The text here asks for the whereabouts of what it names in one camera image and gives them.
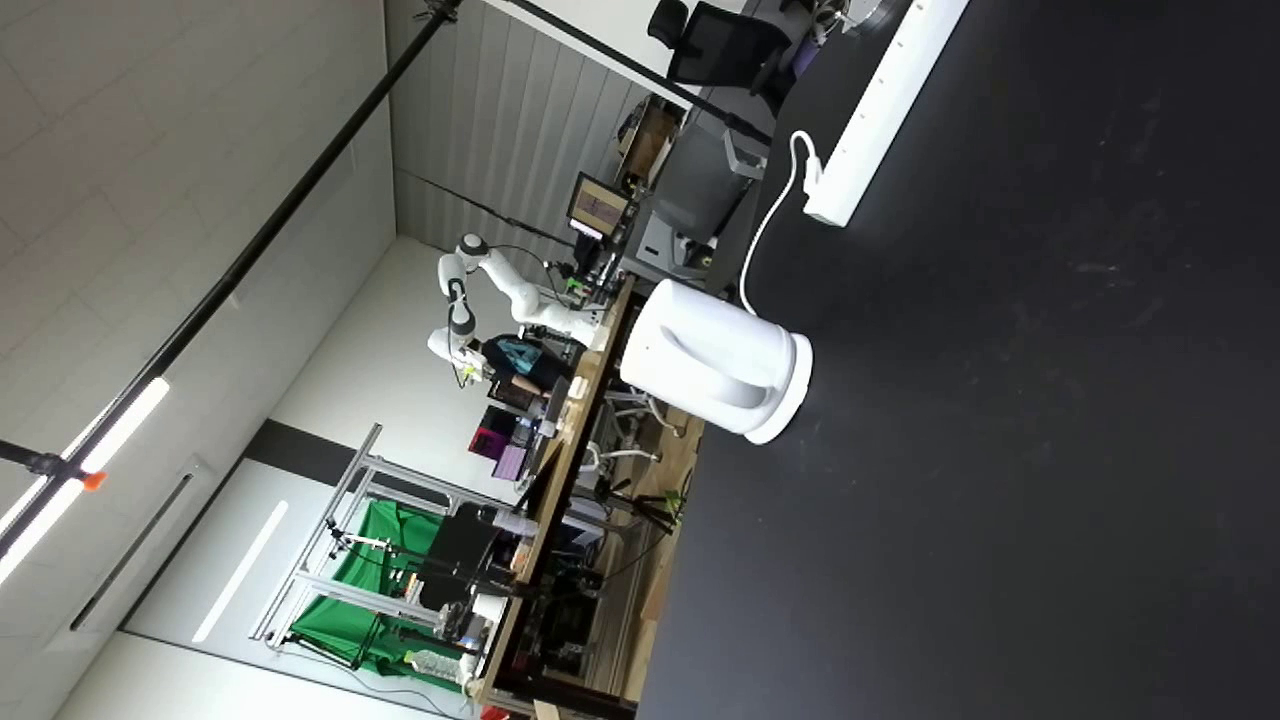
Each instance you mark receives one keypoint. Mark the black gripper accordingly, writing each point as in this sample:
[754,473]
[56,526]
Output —
[515,352]

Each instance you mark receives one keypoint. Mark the long ceiling light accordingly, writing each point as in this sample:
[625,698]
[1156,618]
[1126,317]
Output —
[84,466]

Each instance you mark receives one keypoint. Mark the green shelf rack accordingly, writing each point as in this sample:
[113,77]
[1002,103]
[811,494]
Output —
[383,587]

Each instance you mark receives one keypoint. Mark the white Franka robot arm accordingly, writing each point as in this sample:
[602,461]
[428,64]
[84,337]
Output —
[515,293]

